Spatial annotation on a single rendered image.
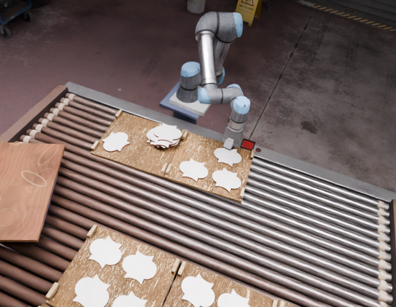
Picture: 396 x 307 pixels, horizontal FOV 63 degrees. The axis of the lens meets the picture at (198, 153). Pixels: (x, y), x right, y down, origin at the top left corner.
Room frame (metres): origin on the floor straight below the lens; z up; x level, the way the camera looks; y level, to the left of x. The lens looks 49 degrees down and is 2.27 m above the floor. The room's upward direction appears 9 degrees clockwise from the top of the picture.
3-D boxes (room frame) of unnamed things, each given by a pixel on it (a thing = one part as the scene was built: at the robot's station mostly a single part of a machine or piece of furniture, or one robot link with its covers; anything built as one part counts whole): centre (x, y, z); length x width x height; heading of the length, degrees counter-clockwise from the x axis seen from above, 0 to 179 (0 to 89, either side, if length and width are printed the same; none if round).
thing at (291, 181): (1.21, -0.08, 0.90); 1.95 x 0.05 x 0.05; 77
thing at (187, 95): (1.67, 0.13, 0.95); 0.15 x 0.15 x 0.10
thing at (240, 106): (1.17, -0.16, 1.28); 0.09 x 0.08 x 0.11; 16
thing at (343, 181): (1.32, -0.10, 0.89); 2.08 x 0.08 x 0.06; 77
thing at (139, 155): (1.17, 0.32, 0.93); 0.41 x 0.35 x 0.02; 79
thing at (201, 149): (1.10, -0.08, 0.93); 0.41 x 0.35 x 0.02; 80
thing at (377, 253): (0.96, -0.02, 0.90); 1.95 x 0.05 x 0.05; 77
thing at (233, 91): (1.26, -0.12, 1.28); 0.11 x 0.11 x 0.08; 16
